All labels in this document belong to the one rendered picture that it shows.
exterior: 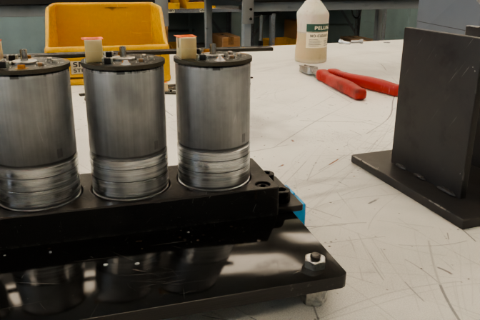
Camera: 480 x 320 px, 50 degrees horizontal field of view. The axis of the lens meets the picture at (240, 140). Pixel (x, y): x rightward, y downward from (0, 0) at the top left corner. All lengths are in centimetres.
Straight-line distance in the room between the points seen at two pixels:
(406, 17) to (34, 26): 371
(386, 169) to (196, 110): 11
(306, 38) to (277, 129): 25
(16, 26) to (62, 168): 441
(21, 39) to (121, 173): 442
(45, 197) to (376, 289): 10
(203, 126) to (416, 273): 8
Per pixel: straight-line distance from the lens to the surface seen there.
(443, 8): 67
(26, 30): 456
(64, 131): 16
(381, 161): 25
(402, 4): 322
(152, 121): 16
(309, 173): 24
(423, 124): 23
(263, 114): 34
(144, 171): 16
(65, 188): 16
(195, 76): 16
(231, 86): 16
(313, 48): 54
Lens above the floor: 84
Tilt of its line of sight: 18 degrees down
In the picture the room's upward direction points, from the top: straight up
